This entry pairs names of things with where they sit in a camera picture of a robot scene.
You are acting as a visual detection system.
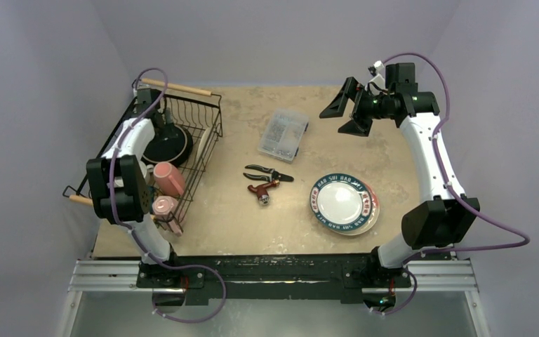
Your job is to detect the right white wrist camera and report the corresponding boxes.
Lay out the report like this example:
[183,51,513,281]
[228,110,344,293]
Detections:
[365,60,386,94]

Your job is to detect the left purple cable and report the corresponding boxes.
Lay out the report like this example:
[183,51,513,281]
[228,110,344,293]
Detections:
[107,67,229,325]

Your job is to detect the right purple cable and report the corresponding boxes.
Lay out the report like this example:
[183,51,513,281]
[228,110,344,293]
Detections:
[371,52,531,317]

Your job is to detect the red brown faucet tap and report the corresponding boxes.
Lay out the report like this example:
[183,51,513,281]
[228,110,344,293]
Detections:
[247,180,280,206]

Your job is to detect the pink ceramic mug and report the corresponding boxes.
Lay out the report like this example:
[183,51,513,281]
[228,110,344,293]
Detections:
[152,162,185,197]

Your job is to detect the clear plastic screw box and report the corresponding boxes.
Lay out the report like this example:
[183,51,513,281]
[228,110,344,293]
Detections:
[258,109,310,163]

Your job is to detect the black handled pliers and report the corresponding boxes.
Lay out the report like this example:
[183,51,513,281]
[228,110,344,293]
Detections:
[243,164,294,183]

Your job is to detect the pink faceted ceramic cup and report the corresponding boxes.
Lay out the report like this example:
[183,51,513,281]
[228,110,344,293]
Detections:
[152,196,178,223]

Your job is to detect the purple cable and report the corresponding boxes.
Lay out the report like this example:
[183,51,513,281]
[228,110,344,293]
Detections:
[107,67,229,325]
[371,52,531,317]

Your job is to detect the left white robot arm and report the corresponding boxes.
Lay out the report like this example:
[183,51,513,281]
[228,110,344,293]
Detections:
[86,88,181,287]

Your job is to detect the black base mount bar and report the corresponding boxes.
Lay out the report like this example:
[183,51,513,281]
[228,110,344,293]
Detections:
[136,252,413,309]

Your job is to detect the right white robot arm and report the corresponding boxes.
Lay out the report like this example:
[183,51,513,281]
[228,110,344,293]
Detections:
[319,62,480,286]

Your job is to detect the green rimmed plate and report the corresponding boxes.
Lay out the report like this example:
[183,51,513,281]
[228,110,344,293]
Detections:
[310,173,372,234]

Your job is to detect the small cream saucer plate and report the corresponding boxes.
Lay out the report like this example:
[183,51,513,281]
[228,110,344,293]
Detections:
[195,127,213,162]

